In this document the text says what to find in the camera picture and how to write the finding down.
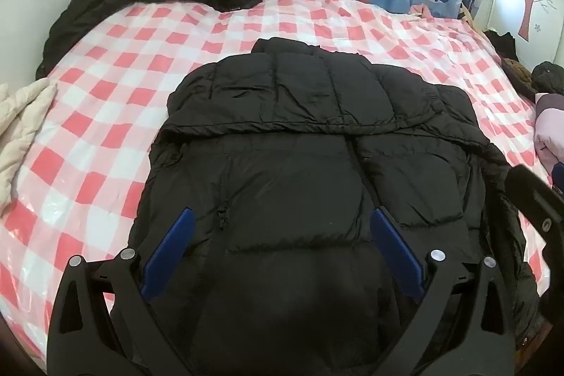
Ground black puffer jacket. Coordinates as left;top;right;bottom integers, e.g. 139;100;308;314
110;37;542;376

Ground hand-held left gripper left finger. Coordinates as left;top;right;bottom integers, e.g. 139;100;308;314
46;206;197;376

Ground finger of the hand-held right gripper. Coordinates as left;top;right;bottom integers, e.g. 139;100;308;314
504;165;564;271

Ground brown fuzzy garment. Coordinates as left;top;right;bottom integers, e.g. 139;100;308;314
502;59;536;95

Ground red white checked bed sheet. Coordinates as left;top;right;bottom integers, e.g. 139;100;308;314
0;0;556;363

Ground dark clothing pile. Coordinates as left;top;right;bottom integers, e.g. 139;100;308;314
482;30;521;64

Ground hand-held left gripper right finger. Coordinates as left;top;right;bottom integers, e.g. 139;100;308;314
370;206;517;376

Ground black bundled garment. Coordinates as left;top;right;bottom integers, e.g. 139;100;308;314
531;61;564;97

